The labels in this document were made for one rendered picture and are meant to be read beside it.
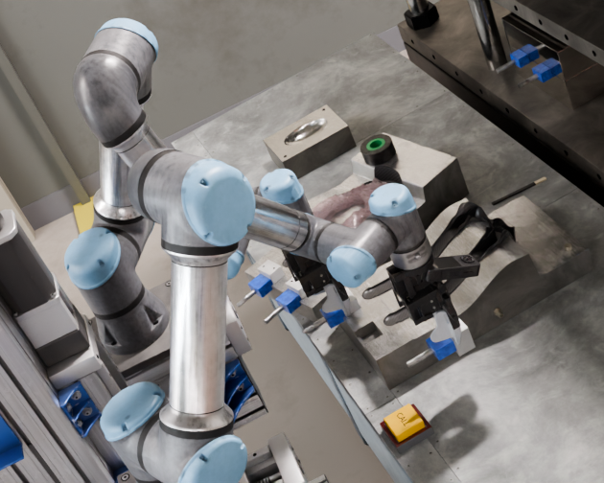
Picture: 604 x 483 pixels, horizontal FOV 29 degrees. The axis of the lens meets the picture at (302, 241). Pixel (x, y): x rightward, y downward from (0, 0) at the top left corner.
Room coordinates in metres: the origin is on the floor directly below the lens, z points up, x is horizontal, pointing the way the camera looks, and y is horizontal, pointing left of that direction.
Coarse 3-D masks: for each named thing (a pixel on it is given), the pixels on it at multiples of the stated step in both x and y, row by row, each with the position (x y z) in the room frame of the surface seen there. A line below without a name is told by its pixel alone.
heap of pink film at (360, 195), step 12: (372, 180) 2.33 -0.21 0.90; (348, 192) 2.33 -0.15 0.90; (360, 192) 2.30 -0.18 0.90; (372, 192) 2.29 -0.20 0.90; (324, 204) 2.30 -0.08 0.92; (336, 204) 2.28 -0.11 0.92; (348, 204) 2.29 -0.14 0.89; (360, 204) 2.28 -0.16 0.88; (324, 216) 2.26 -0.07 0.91; (360, 216) 2.19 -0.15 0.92
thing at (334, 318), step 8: (352, 296) 1.94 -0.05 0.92; (352, 304) 1.93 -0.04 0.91; (320, 312) 1.96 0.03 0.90; (328, 312) 1.94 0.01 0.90; (336, 312) 1.93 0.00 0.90; (344, 312) 1.92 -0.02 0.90; (352, 312) 1.93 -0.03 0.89; (320, 320) 1.94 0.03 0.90; (328, 320) 1.92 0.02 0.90; (336, 320) 1.92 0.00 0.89; (312, 328) 1.93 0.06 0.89
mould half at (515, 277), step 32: (480, 224) 1.96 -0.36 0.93; (512, 224) 2.00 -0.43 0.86; (544, 224) 1.96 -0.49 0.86; (512, 256) 1.82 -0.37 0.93; (544, 256) 1.87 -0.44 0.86; (576, 256) 1.82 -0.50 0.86; (352, 288) 2.00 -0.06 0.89; (480, 288) 1.80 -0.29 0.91; (512, 288) 1.80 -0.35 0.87; (544, 288) 1.81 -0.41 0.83; (352, 320) 1.90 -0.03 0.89; (480, 320) 1.79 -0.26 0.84; (384, 352) 1.77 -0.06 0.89; (416, 352) 1.77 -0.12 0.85
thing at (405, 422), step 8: (400, 408) 1.66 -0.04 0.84; (408, 408) 1.65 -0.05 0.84; (392, 416) 1.65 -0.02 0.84; (400, 416) 1.64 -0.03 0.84; (408, 416) 1.63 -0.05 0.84; (416, 416) 1.62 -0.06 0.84; (392, 424) 1.63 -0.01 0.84; (400, 424) 1.62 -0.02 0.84; (408, 424) 1.61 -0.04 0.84; (416, 424) 1.61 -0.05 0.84; (424, 424) 1.61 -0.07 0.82; (392, 432) 1.62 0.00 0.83; (400, 432) 1.60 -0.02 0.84; (408, 432) 1.60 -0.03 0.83; (400, 440) 1.60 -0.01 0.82
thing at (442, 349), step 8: (464, 328) 1.66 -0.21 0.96; (464, 336) 1.66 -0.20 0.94; (432, 344) 1.67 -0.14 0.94; (440, 344) 1.66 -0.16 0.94; (448, 344) 1.66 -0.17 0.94; (464, 344) 1.66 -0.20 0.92; (472, 344) 1.66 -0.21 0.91; (424, 352) 1.67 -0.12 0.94; (432, 352) 1.67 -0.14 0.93; (440, 352) 1.65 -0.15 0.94; (448, 352) 1.65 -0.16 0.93; (456, 352) 1.66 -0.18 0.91; (464, 352) 1.65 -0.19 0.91; (408, 360) 1.67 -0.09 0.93; (416, 360) 1.66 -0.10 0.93
